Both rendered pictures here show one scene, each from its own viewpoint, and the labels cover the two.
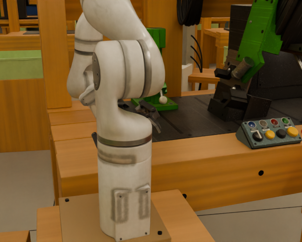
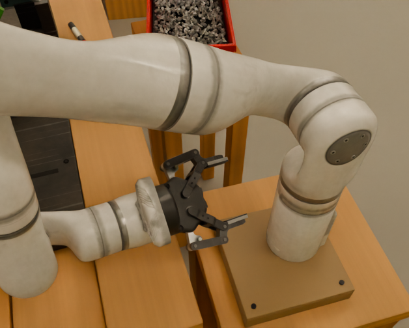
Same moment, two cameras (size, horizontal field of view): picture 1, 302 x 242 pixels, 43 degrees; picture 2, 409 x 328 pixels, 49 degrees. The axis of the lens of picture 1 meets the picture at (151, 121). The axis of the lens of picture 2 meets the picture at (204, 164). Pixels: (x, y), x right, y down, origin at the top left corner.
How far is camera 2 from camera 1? 0.91 m
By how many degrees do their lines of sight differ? 75
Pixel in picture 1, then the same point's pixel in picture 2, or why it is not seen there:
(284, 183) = not seen: hidden behind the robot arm
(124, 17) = (271, 75)
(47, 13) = not seen: outside the picture
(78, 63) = (37, 239)
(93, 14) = (240, 112)
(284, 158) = not seen: hidden behind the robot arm
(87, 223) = (297, 274)
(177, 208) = (227, 199)
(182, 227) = (263, 197)
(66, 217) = (290, 300)
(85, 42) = (32, 200)
